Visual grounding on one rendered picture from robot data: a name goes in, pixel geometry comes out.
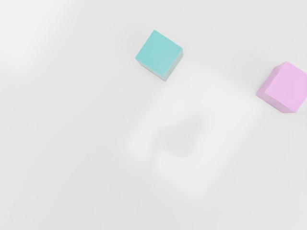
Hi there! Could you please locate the pink block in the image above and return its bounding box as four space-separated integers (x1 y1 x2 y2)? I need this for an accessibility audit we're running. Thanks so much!
255 61 307 114

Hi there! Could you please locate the teal block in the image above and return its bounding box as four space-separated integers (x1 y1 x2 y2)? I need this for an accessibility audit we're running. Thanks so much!
134 29 184 82

